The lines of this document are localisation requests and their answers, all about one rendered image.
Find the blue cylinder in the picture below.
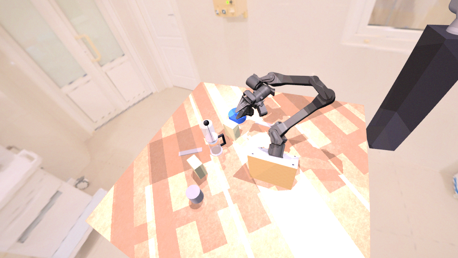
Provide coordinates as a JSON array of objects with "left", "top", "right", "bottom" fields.
[{"left": 228, "top": 108, "right": 246, "bottom": 124}]

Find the glass french press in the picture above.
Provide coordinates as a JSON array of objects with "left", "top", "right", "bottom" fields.
[{"left": 203, "top": 120, "right": 226, "bottom": 156}]

